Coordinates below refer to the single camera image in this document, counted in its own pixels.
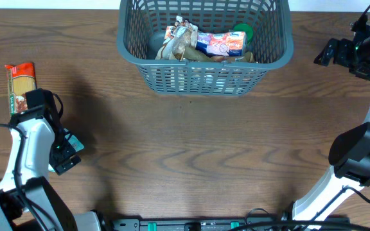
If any teal white small packet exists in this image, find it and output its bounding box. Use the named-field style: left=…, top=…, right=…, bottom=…
left=48, top=128, right=85, bottom=173

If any red spaghetti packet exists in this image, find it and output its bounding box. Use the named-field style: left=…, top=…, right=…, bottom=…
left=5, top=62, right=37, bottom=115

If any green lid jar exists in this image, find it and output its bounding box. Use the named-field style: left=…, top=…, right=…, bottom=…
left=233, top=23, right=254, bottom=44

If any kleenex tissue multipack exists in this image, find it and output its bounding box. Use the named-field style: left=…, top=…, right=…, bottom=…
left=194, top=31, right=246, bottom=57

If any gold foil bag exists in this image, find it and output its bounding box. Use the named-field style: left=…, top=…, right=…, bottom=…
left=182, top=47, right=254, bottom=63

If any white brown snack pouch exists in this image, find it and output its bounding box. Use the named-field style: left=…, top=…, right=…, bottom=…
left=155, top=15, right=198, bottom=60

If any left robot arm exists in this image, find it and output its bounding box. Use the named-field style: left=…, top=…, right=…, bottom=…
left=0, top=89, right=107, bottom=230

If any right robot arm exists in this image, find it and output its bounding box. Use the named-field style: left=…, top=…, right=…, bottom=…
left=289, top=13, right=370, bottom=229

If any grey plastic basket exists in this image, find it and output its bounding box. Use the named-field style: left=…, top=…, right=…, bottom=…
left=116, top=0, right=294, bottom=96

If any left black cable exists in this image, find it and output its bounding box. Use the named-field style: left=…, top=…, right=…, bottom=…
left=0, top=123, right=57, bottom=231

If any black cable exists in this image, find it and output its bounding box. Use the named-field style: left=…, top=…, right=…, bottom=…
left=345, top=185, right=370, bottom=207
left=0, top=123, right=57, bottom=231

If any right black cable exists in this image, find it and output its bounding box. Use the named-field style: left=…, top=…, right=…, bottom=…
left=345, top=185, right=370, bottom=207

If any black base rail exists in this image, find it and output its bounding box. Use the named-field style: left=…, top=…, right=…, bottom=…
left=110, top=217, right=351, bottom=231

